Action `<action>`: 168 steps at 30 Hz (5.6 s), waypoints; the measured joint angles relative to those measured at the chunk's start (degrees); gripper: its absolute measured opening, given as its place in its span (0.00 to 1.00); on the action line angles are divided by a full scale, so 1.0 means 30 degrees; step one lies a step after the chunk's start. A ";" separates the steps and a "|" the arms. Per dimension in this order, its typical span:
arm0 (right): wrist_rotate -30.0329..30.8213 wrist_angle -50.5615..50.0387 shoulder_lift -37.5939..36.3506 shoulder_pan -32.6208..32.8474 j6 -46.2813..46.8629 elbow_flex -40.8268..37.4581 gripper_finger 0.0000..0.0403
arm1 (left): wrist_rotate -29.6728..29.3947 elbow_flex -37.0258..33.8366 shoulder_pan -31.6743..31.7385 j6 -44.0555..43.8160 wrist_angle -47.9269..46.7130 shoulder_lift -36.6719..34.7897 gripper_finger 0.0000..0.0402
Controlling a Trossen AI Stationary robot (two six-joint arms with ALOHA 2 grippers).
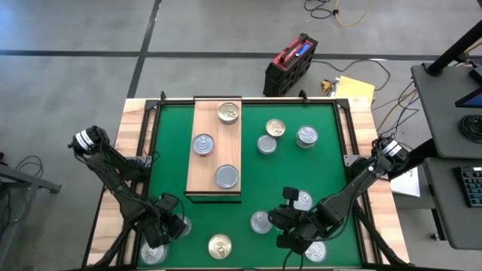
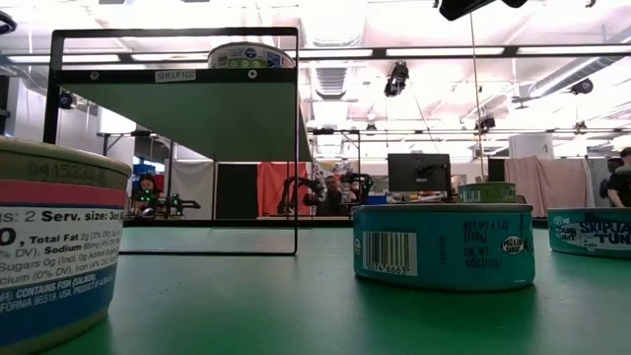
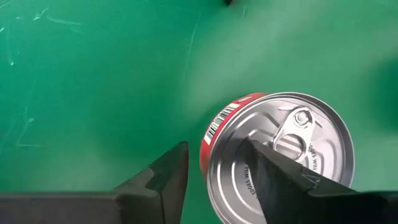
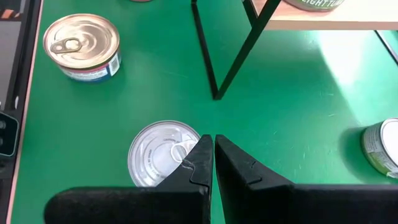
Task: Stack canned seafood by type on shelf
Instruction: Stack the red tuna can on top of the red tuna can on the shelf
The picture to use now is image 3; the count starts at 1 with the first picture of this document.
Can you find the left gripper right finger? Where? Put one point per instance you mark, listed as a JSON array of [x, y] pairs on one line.
[[295, 199]]

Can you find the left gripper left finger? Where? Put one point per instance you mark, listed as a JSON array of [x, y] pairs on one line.
[[155, 199]]

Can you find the red label can silver lid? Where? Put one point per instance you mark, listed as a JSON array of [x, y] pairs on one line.
[[326, 149]]

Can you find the green table mat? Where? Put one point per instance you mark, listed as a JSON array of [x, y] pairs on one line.
[[93, 77]]

